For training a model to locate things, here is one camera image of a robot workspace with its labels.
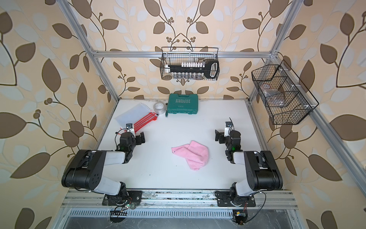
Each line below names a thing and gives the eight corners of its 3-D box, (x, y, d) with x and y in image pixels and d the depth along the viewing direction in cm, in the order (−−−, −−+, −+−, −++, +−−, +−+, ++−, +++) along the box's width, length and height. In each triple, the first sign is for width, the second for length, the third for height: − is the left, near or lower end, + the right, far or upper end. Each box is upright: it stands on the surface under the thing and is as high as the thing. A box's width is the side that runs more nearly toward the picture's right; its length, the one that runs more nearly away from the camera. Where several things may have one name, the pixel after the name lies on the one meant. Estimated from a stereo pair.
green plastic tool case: (167, 114, 113) (166, 110, 109) (169, 97, 125) (168, 93, 121) (198, 114, 113) (199, 110, 109) (197, 97, 125) (198, 93, 121)
